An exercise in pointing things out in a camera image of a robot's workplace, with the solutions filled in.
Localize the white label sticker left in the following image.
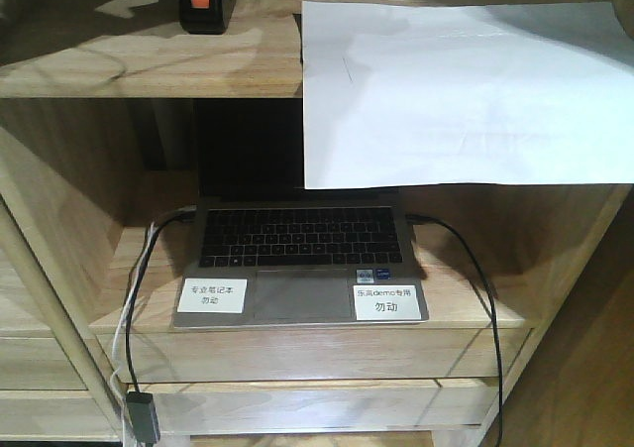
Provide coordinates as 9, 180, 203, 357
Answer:
176, 278, 248, 314

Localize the silver laptop computer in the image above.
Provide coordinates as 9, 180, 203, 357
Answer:
172, 98, 429, 329

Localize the white label sticker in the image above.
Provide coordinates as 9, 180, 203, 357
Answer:
176, 278, 248, 314
353, 285, 423, 321

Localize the grey usb hub adapter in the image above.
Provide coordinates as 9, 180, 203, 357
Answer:
126, 391, 160, 444

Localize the black cable right of laptop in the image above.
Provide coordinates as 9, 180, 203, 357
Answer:
406, 213, 505, 422

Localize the white label sticker right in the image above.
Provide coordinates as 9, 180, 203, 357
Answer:
353, 285, 423, 321

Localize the black cable left of laptop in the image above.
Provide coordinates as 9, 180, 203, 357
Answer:
124, 209, 195, 393

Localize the white cable left of laptop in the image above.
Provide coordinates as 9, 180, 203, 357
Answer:
112, 207, 195, 447

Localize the white paper sheet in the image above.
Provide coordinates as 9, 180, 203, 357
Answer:
301, 1, 633, 189

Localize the black cable of laptop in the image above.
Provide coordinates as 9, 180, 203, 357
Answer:
124, 209, 195, 393
406, 213, 505, 422

